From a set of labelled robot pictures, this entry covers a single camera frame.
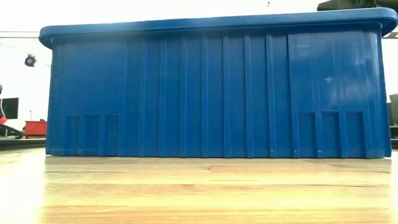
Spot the round black wall device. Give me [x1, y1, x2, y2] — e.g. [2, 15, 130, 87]
[24, 53, 38, 68]

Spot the dark grey cabinet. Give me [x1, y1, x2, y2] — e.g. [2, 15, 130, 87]
[387, 93, 398, 127]

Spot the black monitor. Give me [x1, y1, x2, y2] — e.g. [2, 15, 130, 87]
[0, 97, 19, 121]

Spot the red box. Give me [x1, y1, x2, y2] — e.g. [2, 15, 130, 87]
[24, 120, 47, 138]

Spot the blue plastic bin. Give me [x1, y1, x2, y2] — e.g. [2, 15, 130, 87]
[39, 7, 398, 159]

